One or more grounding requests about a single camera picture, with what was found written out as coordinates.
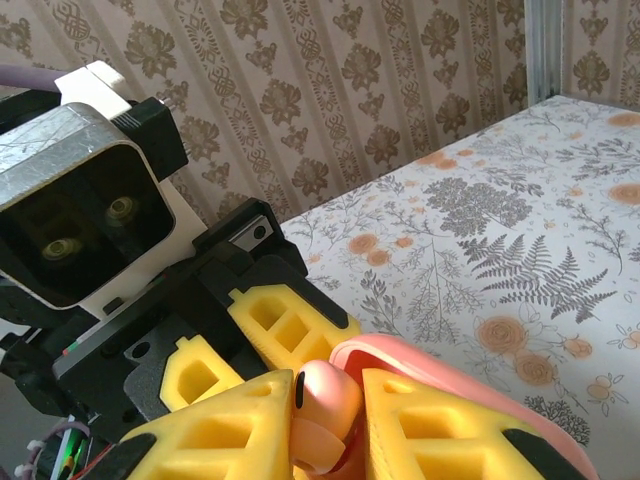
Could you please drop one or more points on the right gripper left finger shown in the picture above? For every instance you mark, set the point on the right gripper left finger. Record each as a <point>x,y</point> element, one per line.
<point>277,435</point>

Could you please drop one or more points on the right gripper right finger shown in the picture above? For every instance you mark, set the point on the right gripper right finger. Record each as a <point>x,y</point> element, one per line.
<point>377,440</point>

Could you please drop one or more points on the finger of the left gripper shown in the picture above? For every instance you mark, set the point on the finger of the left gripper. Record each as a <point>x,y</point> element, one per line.
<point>170,370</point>
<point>327,330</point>

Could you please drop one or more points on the coral earbud charging case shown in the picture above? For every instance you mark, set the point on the coral earbud charging case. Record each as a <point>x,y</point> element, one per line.
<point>450,382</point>

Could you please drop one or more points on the floral patterned table cover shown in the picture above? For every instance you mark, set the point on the floral patterned table cover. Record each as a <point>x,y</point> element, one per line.
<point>500,225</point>

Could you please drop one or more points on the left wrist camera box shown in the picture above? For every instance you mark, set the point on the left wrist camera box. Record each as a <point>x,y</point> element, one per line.
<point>75,150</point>

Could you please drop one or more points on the aluminium frame post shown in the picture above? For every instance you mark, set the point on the aluminium frame post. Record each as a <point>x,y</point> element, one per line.
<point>542,50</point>

